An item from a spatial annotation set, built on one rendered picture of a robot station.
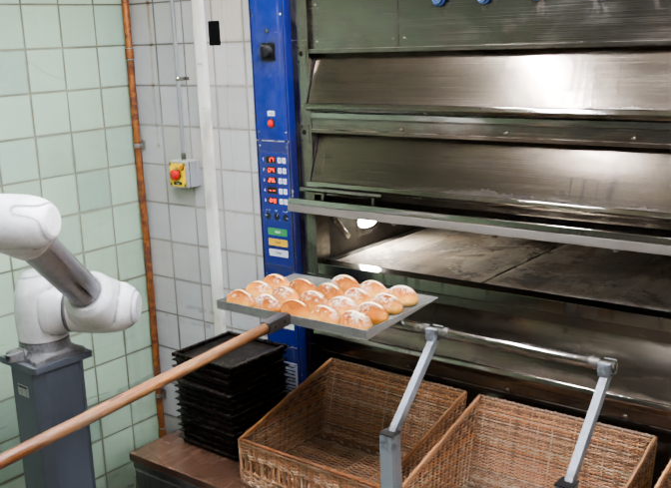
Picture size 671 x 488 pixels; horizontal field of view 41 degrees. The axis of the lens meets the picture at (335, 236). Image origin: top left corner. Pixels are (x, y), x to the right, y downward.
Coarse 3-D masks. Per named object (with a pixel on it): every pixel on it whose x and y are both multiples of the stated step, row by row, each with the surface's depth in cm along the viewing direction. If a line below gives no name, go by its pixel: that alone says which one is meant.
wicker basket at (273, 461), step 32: (320, 384) 311; (352, 384) 308; (384, 384) 300; (288, 416) 300; (320, 416) 313; (352, 416) 307; (416, 416) 292; (448, 416) 274; (256, 448) 278; (288, 448) 301; (320, 448) 305; (352, 448) 304; (416, 448) 262; (256, 480) 281; (288, 480) 272; (320, 480) 264; (352, 480) 255
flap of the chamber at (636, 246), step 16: (288, 208) 297; (304, 208) 293; (320, 208) 289; (400, 224) 270; (416, 224) 266; (432, 224) 263; (448, 224) 260; (464, 224) 257; (544, 240) 242; (560, 240) 239; (576, 240) 236; (592, 240) 234; (608, 240) 231
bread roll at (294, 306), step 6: (288, 300) 256; (294, 300) 255; (300, 300) 255; (282, 306) 257; (288, 306) 254; (294, 306) 253; (300, 306) 253; (306, 306) 254; (288, 312) 254; (294, 312) 253; (300, 312) 253; (306, 312) 253
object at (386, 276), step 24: (336, 264) 310; (360, 264) 308; (432, 288) 286; (456, 288) 280; (480, 288) 275; (504, 288) 274; (552, 312) 261; (576, 312) 257; (600, 312) 252; (624, 312) 248; (648, 312) 246
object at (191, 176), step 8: (176, 160) 341; (192, 160) 339; (176, 168) 338; (184, 168) 335; (192, 168) 337; (184, 176) 336; (192, 176) 338; (200, 176) 341; (176, 184) 340; (184, 184) 337; (192, 184) 338; (200, 184) 341
